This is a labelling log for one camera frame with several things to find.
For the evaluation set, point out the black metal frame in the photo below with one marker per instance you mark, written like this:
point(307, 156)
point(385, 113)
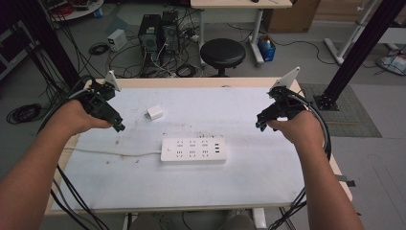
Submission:
point(38, 41)

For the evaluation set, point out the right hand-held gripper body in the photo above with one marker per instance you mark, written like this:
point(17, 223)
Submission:
point(282, 107)

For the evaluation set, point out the white plug charger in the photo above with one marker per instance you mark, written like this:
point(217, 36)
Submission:
point(155, 112)

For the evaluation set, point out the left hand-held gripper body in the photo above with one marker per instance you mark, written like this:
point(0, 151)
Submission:
point(99, 103)

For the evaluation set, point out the white power strip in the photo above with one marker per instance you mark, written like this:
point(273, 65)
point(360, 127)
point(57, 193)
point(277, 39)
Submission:
point(193, 150)

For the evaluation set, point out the person's left hand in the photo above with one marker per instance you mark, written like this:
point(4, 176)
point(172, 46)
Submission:
point(75, 118)

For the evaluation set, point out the person's right hand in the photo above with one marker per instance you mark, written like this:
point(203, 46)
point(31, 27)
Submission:
point(298, 129)

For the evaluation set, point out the black computer tower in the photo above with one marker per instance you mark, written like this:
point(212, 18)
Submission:
point(149, 35)
point(170, 30)

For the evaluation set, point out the blue box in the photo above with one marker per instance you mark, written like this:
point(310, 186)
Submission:
point(266, 49)

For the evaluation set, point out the white power supply box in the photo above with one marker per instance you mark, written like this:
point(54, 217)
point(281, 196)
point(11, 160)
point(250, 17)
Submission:
point(117, 39)

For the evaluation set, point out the white metal stand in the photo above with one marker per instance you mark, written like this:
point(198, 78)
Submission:
point(348, 38)

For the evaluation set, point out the grey floor mat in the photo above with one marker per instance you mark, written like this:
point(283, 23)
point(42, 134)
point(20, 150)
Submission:
point(354, 118)

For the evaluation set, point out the white table mat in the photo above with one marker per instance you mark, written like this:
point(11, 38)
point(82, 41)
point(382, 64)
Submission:
point(191, 185)

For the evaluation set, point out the brown cardboard box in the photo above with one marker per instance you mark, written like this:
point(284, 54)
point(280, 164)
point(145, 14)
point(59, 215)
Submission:
point(292, 16)

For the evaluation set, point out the round white table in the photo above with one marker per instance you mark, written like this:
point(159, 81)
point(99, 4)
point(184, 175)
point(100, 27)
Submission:
point(76, 8)

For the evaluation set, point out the black round stool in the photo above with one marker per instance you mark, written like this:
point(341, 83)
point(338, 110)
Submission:
point(222, 52)

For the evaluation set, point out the black metal stand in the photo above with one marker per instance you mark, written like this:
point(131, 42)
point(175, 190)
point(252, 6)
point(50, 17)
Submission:
point(360, 48)

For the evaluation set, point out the white desk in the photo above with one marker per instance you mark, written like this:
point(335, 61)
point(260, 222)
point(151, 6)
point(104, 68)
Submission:
point(239, 6)

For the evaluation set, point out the clear plastic bag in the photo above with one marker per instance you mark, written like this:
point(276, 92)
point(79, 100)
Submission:
point(392, 64)

